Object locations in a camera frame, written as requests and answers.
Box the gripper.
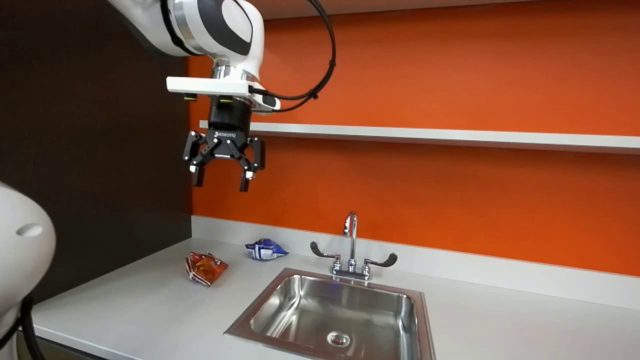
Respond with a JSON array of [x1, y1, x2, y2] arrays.
[[182, 95, 266, 193]]

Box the blue snack packet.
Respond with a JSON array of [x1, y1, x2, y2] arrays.
[[244, 238, 290, 262]]

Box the red snack packet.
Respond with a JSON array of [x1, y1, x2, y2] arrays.
[[185, 251, 230, 287]]

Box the stainless steel sink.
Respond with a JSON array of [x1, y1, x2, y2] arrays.
[[223, 267, 437, 360]]

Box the black-tipped tap lever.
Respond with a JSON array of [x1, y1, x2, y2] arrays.
[[309, 241, 343, 262], [363, 252, 399, 269]]

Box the chrome tap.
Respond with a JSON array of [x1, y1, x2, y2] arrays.
[[309, 211, 399, 282]]

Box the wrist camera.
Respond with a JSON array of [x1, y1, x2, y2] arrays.
[[166, 76, 282, 113]]

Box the white wall shelf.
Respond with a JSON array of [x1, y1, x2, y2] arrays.
[[198, 119, 640, 156]]

